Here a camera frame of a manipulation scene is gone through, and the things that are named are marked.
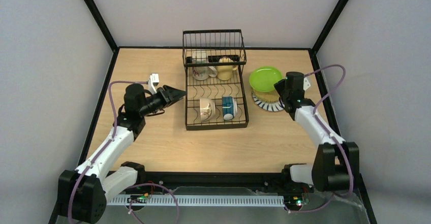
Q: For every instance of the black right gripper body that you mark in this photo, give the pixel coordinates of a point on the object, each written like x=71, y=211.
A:
x=280, y=90

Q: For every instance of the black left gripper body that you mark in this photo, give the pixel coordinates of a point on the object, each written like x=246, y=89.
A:
x=164, y=96

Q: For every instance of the green plate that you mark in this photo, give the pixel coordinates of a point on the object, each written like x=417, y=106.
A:
x=264, y=78

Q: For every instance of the cream ceramic mug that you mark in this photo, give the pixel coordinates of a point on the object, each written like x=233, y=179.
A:
x=202, y=70

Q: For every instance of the small white patterned bowl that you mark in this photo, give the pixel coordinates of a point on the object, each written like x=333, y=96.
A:
x=207, y=109

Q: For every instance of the black wire dish rack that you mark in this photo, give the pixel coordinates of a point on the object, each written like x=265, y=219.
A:
x=217, y=43

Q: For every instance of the yellow handled mug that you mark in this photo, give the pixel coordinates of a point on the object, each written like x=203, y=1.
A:
x=225, y=72

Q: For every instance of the white bowl dark rim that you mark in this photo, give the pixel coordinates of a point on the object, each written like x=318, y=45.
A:
x=229, y=107

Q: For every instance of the woven bamboo plate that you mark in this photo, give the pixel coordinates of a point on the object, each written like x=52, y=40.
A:
x=268, y=97

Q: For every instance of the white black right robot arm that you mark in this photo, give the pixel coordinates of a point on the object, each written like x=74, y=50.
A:
x=337, y=161

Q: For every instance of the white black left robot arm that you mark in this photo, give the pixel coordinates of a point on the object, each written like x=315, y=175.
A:
x=127, y=126

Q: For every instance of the blue striped white plate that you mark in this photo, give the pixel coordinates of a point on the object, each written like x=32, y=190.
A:
x=270, y=106

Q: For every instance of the left controller board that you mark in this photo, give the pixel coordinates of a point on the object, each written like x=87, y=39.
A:
x=138, y=199

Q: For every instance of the controller board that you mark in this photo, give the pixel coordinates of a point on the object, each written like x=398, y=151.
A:
x=138, y=199
x=297, y=200

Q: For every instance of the right controller board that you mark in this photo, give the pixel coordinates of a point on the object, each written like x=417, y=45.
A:
x=297, y=200

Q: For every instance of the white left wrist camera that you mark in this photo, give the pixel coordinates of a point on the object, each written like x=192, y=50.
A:
x=153, y=82

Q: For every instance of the black aluminium frame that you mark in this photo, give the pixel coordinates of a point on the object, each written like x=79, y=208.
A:
x=215, y=178

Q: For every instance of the white slotted cable duct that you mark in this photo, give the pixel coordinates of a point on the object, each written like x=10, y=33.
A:
x=215, y=201

